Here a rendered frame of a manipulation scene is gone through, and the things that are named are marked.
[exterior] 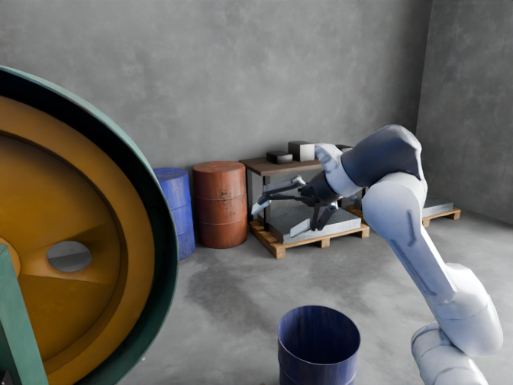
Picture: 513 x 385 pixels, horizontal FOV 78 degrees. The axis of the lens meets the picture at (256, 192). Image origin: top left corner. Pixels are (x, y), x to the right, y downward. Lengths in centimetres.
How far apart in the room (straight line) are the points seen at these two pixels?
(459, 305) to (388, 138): 34
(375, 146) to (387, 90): 452
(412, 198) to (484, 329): 31
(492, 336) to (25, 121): 97
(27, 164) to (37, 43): 303
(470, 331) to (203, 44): 354
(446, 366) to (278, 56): 375
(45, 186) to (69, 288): 25
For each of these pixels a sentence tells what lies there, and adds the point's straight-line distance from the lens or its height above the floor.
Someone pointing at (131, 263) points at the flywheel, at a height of 128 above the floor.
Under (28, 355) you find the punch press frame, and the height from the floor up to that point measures 125.
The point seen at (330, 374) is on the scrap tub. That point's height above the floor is 42.
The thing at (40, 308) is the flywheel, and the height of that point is 120.
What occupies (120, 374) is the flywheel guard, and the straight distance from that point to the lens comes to 95.
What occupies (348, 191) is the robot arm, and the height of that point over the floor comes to 145.
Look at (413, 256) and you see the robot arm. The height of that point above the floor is 137.
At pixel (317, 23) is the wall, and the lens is 447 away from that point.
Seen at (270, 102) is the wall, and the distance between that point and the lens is 408.
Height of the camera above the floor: 166
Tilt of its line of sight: 18 degrees down
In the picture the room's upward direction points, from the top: 2 degrees counter-clockwise
